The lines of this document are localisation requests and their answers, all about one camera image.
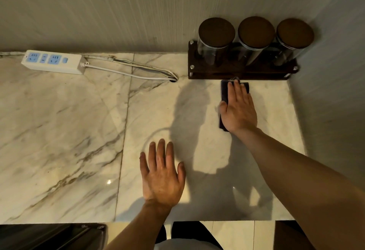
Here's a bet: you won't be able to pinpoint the glass jar with brown lid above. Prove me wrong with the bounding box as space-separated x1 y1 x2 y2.
236 16 276 67
272 18 315 67
197 17 236 67

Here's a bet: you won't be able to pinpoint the person's right forearm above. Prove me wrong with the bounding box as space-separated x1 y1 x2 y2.
232 127 365 250

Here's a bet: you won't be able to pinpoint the person's left hand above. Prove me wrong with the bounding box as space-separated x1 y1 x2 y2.
139 139 186 209

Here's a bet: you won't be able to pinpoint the white power strip cable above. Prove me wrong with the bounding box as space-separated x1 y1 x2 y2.
81 62 177 82

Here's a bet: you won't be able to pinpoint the dark brown furniture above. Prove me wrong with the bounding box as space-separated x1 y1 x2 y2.
273 220 316 250

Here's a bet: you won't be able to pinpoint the person's white shirt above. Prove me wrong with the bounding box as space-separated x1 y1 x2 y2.
153 238 221 250

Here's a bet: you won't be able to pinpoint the person's dark trousers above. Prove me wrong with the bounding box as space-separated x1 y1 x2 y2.
155 221 224 250

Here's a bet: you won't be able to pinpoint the dark cleaning cloth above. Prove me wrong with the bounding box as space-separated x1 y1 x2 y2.
219 78 250 132

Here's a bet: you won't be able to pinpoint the white power strip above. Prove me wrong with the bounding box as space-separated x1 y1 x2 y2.
21 49 87 75

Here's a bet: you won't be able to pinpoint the person's right hand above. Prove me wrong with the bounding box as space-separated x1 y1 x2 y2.
219 79 258 135

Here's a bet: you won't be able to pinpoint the dark wooden jar rack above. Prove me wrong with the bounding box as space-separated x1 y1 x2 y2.
188 39 299 81

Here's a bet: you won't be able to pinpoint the thin grey cable bundle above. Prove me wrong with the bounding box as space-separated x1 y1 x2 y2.
82 55 179 81

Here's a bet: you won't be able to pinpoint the person's left forearm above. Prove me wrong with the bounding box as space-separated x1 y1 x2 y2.
105 200 172 250

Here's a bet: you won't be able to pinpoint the black waste bin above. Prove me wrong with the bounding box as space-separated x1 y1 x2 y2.
0 223 108 250

